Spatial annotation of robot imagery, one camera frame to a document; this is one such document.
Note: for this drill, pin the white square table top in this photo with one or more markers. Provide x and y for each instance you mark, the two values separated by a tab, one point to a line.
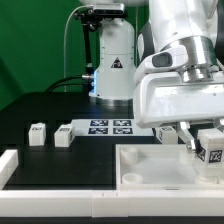
158	167

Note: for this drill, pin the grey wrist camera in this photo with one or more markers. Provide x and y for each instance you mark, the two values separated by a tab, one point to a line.
164	61

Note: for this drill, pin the white sheet with fiducial tags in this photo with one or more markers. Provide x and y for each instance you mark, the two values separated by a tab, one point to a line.
109	127

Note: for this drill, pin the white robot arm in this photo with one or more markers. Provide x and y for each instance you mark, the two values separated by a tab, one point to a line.
131	30

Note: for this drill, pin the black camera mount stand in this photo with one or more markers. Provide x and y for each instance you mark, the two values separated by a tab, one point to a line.
87	40

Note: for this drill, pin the white U-shaped obstacle fence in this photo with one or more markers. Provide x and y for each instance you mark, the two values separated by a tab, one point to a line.
124	203

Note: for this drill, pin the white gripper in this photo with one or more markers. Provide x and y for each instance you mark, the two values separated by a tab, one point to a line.
162	99

